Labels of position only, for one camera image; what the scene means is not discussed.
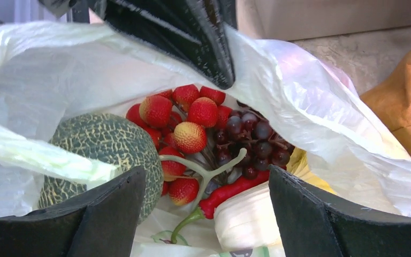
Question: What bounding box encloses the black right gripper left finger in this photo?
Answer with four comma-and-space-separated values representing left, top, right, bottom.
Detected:
0, 167, 146, 256

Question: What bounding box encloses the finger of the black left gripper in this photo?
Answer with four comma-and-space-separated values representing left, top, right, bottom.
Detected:
37, 0, 238, 90

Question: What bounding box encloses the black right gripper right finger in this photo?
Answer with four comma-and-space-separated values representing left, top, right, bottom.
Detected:
269, 165, 411, 257

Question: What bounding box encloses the toy grape bunch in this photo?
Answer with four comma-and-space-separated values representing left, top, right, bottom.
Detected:
212, 105, 295, 179

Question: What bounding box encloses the toy melon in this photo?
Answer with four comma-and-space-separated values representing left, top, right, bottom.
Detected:
49, 114, 164, 224

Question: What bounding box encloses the toy lychee bunch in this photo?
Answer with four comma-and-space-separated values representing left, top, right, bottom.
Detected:
125, 84, 234, 207

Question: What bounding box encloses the toy napa cabbage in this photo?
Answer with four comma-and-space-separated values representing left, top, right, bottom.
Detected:
214, 147, 337, 253

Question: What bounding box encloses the toy red chili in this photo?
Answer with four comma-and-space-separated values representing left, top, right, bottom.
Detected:
170, 170, 270, 244

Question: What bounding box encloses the green plastic grocery bag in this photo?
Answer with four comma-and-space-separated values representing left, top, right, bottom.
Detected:
0, 21, 411, 256

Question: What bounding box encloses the translucent storage box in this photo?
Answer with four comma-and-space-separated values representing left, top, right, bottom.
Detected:
236, 0, 411, 41

